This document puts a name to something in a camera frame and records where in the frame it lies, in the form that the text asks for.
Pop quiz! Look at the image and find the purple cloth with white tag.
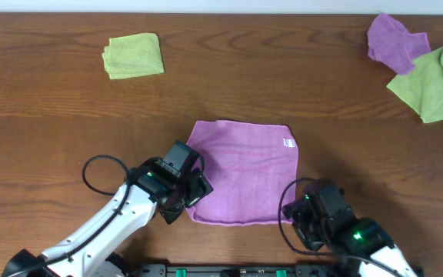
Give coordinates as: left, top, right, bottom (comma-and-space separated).
187, 120, 298, 226

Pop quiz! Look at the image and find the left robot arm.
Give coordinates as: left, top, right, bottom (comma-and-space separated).
2, 141, 213, 276

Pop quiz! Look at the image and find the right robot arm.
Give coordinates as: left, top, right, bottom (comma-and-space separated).
278, 178, 424, 277

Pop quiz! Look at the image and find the folded green cloth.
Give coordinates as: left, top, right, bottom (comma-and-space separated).
102, 33, 165, 79

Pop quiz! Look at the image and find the crumpled green cloth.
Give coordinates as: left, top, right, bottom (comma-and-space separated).
387, 47, 443, 123

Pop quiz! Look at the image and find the purple cloth at top right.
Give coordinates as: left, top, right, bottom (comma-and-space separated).
367, 13, 431, 75

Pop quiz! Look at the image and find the right black camera cable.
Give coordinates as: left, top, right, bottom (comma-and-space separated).
277, 177, 403, 277

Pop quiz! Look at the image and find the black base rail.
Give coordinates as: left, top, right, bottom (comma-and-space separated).
128, 263, 348, 277

